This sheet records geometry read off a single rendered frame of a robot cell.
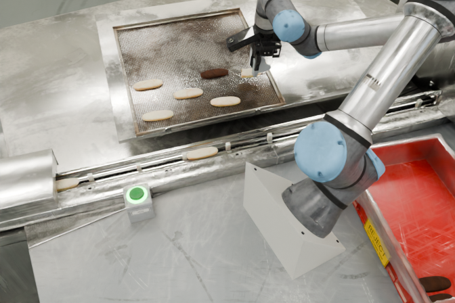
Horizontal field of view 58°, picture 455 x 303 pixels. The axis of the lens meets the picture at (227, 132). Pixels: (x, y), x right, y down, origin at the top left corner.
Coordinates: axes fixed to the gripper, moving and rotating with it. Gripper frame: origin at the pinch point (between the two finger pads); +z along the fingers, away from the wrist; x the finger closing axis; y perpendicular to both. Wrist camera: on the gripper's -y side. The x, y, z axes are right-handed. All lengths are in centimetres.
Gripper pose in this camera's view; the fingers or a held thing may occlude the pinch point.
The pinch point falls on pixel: (252, 70)
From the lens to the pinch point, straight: 139.2
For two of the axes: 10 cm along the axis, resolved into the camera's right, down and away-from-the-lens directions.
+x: -1.4, -8.2, 5.5
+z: -0.6, 5.6, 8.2
